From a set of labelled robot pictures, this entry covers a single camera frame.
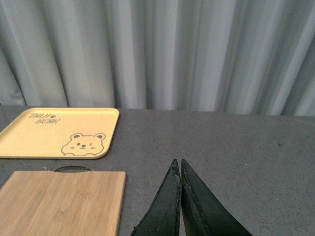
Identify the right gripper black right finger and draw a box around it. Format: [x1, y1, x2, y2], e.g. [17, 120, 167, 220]
[181, 159, 251, 236]

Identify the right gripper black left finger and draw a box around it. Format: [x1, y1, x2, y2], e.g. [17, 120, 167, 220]
[131, 159, 182, 236]

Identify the bamboo cutting board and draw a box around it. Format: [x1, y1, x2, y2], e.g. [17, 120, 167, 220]
[0, 171, 126, 236]

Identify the yellow bear tray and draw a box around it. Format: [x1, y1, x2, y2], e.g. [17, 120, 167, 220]
[0, 108, 120, 159]

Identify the grey curtain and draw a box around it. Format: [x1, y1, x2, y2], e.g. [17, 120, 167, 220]
[0, 0, 315, 116]

